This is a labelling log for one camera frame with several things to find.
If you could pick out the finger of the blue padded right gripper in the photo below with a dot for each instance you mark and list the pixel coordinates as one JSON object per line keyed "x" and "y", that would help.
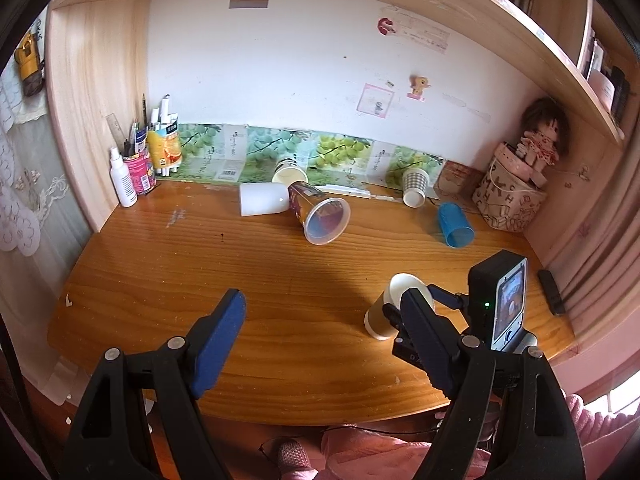
{"x": 435, "y": 340}

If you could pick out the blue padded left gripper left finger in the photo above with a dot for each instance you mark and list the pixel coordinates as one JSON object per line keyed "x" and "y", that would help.
{"x": 211, "y": 339}

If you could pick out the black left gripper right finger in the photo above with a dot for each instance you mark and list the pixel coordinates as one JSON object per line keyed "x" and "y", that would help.
{"x": 403, "y": 347}

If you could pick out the brown paper cup white rim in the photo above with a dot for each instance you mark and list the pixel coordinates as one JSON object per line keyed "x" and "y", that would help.
{"x": 383, "y": 317}

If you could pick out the blue plastic cup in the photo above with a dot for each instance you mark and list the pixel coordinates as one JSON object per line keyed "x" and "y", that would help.
{"x": 455, "y": 227}

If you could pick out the white plastic cup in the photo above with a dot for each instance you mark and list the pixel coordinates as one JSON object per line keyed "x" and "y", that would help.
{"x": 261, "y": 198}

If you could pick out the checkered paper cup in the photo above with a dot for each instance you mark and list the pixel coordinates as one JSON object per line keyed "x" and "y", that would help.
{"x": 415, "y": 183}

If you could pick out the cream paper cup black print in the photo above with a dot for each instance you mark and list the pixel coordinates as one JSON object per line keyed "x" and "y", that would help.
{"x": 288, "y": 171}

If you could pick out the black remote control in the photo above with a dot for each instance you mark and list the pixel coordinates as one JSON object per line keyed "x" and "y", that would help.
{"x": 551, "y": 292}

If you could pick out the patterned fabric storage basket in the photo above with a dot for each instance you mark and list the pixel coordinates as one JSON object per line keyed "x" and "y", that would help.
{"x": 506, "y": 202}

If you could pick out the white spray bottle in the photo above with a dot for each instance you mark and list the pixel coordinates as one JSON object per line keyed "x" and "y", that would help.
{"x": 121, "y": 179}

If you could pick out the green leaf backsplash paper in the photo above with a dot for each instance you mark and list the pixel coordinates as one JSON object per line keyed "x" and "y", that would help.
{"x": 245, "y": 154}

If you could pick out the pink tin pen holder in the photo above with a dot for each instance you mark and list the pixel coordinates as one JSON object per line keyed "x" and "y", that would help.
{"x": 141, "y": 172}

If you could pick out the brown-haired rag doll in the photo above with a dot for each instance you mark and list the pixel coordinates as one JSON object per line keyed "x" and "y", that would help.
{"x": 545, "y": 138}

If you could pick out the clear plastic ruler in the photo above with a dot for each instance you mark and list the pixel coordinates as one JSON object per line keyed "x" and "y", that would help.
{"x": 118, "y": 135}

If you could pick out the white marker pen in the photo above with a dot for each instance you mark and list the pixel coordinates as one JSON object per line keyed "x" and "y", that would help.
{"x": 164, "y": 109}

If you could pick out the yellow hanging pouch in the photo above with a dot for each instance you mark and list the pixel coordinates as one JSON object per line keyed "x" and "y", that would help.
{"x": 29, "y": 65}

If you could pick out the cartoon pony wall sticker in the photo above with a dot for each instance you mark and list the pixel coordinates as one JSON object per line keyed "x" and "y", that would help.
{"x": 418, "y": 85}

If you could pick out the pink square wall sticker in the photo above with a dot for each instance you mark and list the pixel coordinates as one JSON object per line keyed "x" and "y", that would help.
{"x": 375, "y": 101}

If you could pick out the red cartoon wall sticker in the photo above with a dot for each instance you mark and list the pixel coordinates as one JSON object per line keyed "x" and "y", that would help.
{"x": 386, "y": 27}

